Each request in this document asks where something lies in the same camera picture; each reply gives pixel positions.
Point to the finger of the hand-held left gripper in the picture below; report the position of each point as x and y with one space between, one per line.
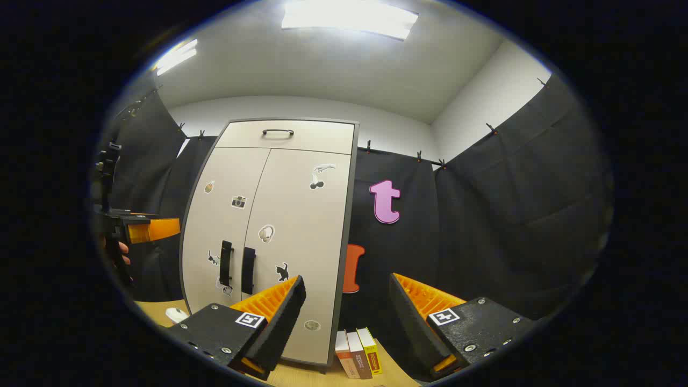
158 229

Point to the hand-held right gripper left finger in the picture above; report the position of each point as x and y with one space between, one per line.
285 322

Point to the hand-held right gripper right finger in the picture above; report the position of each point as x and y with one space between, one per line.
411 328

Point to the beige camera-sticker cabinet door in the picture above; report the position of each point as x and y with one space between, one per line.
220 215

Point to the beige cherry-sticker cabinet door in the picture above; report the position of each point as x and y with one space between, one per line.
301 215

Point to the beige double-door shoe cabinet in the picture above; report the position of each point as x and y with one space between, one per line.
344 226

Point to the beige cabinet drawer front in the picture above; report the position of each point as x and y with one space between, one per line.
322 137

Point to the yellow book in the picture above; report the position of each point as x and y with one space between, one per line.
372 352

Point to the reddish brown book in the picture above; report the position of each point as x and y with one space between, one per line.
359 355

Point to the white lidded paper cup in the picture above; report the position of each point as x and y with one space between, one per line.
176 315

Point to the black backdrop cloth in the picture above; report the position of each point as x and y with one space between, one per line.
484 226

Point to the small ceiling light panel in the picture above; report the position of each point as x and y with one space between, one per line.
174 56

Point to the large ceiling light panel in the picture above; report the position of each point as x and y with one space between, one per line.
349 19

